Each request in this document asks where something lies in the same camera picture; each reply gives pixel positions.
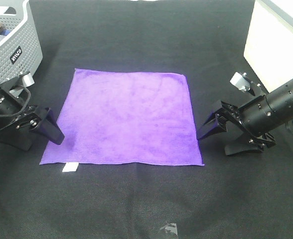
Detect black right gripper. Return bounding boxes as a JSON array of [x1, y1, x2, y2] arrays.
[[197, 96, 278, 156]]

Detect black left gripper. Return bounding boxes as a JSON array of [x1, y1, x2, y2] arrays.
[[0, 87, 64, 151]]

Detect purple microfiber towel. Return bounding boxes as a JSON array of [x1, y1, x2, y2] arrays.
[[40, 69, 203, 166]]

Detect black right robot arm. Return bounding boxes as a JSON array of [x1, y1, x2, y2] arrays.
[[196, 72, 293, 156]]

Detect grey perforated plastic basket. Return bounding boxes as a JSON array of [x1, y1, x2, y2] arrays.
[[0, 0, 42, 84]]

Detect white plastic storage bin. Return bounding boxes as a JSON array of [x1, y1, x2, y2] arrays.
[[244, 0, 293, 92]]

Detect grey tape patch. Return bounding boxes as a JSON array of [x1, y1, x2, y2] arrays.
[[158, 223, 178, 239]]

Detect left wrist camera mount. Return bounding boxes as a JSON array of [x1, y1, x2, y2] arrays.
[[9, 72, 34, 98]]

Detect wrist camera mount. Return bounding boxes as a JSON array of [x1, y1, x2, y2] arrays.
[[230, 72, 266, 97], [9, 72, 34, 98]]

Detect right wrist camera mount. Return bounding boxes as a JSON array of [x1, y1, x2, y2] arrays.
[[230, 72, 266, 97]]

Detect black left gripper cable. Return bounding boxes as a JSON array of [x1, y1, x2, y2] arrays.
[[0, 67, 31, 118]]

